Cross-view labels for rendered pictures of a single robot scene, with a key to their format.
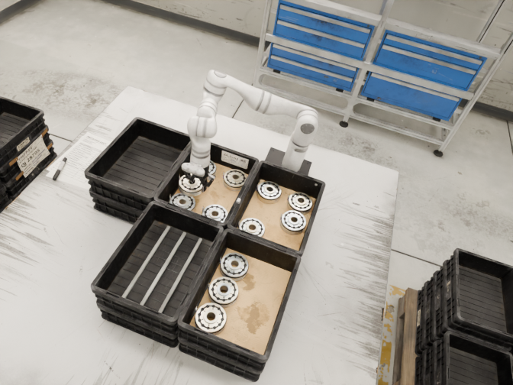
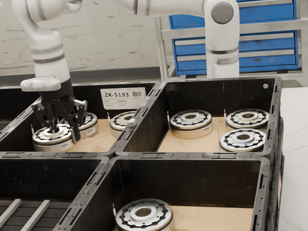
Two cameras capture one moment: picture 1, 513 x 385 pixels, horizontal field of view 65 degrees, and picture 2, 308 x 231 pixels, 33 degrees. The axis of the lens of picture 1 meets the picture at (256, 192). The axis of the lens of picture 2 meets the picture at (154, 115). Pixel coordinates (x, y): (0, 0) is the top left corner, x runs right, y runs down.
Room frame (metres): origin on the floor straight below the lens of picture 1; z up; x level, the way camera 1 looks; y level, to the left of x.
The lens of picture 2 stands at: (0.00, -0.13, 1.39)
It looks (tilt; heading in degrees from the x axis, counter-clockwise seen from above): 23 degrees down; 8
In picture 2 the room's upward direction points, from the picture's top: 9 degrees counter-clockwise
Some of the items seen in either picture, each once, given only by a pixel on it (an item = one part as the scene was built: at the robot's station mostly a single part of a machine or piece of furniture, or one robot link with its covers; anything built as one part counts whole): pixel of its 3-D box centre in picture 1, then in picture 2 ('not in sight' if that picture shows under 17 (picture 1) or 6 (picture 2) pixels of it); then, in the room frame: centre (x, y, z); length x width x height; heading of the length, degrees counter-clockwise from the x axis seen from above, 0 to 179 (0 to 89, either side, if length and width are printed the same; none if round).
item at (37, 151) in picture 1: (33, 155); not in sight; (1.48, 1.27, 0.41); 0.31 x 0.02 x 0.16; 171
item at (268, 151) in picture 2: (279, 205); (207, 115); (1.06, -0.10, 0.92); 0.40 x 0.30 x 0.02; 169
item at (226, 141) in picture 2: (293, 220); (243, 140); (1.04, -0.17, 0.86); 0.10 x 0.10 x 0.01
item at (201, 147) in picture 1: (198, 135); (37, 24); (1.10, 0.24, 1.15); 0.09 x 0.07 x 0.15; 94
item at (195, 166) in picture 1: (198, 158); (47, 69); (1.08, 0.24, 1.06); 0.11 x 0.09 x 0.06; 169
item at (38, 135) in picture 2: (191, 182); (53, 134); (1.10, 0.27, 0.89); 0.10 x 0.10 x 0.01
